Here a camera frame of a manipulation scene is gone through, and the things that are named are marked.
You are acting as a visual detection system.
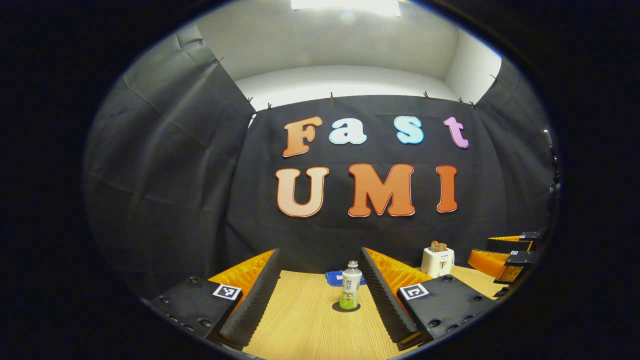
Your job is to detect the ceiling light panel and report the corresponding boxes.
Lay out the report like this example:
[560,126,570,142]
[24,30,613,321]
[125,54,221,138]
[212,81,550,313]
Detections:
[291,0,402,17]

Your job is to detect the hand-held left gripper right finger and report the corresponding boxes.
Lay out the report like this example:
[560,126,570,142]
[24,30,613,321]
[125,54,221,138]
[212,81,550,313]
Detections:
[360,247,501,351]

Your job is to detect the clear water bottle white label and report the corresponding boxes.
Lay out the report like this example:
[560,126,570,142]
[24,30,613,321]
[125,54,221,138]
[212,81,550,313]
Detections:
[339,260,362,310]

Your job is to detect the blue cloth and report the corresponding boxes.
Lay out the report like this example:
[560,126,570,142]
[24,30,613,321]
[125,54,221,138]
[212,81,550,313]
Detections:
[325,270,367,287]

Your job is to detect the cream toaster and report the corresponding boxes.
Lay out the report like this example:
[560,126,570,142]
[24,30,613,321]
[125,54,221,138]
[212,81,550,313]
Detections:
[420,246,455,278]

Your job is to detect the black backdrop cloth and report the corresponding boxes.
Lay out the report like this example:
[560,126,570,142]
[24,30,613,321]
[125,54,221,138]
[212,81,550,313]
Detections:
[82,22,561,301]

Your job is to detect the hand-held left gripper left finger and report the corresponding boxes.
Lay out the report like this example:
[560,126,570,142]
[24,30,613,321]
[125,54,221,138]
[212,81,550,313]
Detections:
[150,248,282,351]

